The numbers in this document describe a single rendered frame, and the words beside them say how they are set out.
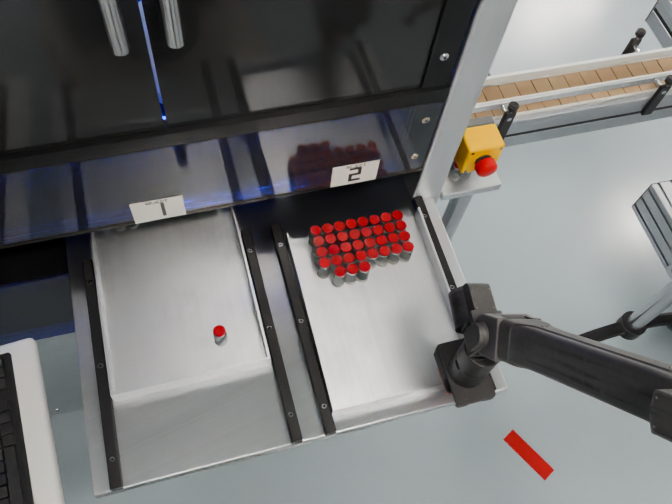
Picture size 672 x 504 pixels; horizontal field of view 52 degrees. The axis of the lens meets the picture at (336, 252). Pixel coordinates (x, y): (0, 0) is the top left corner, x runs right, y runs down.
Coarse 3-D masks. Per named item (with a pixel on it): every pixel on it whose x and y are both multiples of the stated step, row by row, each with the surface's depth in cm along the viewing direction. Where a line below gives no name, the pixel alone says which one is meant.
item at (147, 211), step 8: (152, 200) 111; (160, 200) 111; (168, 200) 112; (176, 200) 112; (136, 208) 111; (144, 208) 112; (152, 208) 113; (160, 208) 113; (168, 208) 114; (176, 208) 115; (184, 208) 115; (136, 216) 113; (144, 216) 114; (152, 216) 115; (160, 216) 115; (168, 216) 116
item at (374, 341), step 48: (288, 240) 125; (336, 288) 125; (384, 288) 126; (432, 288) 126; (336, 336) 120; (384, 336) 121; (432, 336) 122; (336, 384) 116; (384, 384) 117; (432, 384) 114
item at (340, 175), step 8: (376, 160) 118; (336, 168) 117; (344, 168) 118; (368, 168) 120; (376, 168) 121; (336, 176) 119; (344, 176) 120; (352, 176) 121; (360, 176) 121; (368, 176) 122; (336, 184) 122; (344, 184) 122
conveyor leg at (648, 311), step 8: (664, 288) 190; (656, 296) 194; (664, 296) 190; (648, 304) 198; (656, 304) 195; (664, 304) 192; (640, 312) 202; (648, 312) 199; (656, 312) 197; (632, 320) 207; (640, 320) 204; (648, 320) 202; (632, 328) 209; (640, 328) 208
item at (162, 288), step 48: (96, 240) 125; (144, 240) 126; (192, 240) 127; (240, 240) 124; (96, 288) 117; (144, 288) 122; (192, 288) 122; (240, 288) 123; (144, 336) 117; (192, 336) 118; (240, 336) 119; (144, 384) 114
